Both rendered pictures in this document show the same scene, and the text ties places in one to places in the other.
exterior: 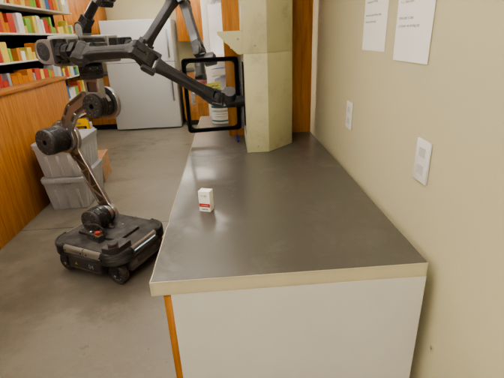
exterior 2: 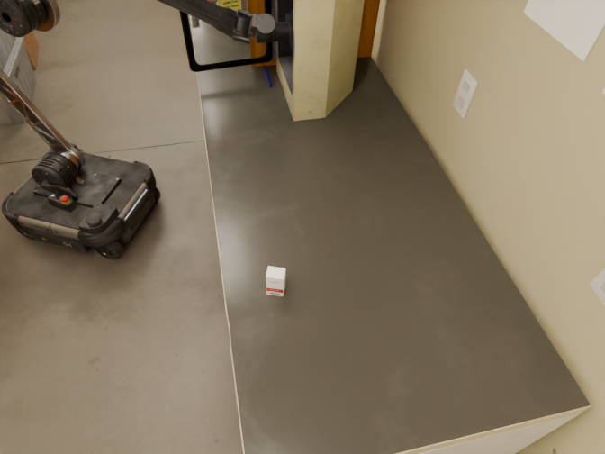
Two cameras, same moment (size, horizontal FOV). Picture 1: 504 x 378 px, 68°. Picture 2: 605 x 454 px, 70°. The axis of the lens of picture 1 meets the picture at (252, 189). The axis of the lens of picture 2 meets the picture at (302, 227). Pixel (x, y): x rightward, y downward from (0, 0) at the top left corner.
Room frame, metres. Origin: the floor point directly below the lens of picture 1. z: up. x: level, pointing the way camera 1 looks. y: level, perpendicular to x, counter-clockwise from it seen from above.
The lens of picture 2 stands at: (0.60, 0.21, 1.82)
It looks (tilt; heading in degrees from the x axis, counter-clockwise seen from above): 50 degrees down; 348
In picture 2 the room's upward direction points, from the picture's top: 3 degrees clockwise
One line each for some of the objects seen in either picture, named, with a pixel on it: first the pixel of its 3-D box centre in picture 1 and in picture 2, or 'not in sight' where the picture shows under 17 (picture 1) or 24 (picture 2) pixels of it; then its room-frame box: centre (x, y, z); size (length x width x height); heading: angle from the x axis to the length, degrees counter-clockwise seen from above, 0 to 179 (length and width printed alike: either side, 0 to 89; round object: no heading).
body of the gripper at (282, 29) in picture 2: (242, 100); (282, 31); (1.96, 0.03, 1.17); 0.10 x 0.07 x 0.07; 2
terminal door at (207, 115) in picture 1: (212, 95); (226, 10); (2.09, 0.20, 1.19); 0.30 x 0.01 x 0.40; 98
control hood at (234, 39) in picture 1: (229, 42); not in sight; (1.96, 0.08, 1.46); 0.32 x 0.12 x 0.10; 3
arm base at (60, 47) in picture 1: (64, 51); not in sight; (2.02, 0.92, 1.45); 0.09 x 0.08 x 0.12; 155
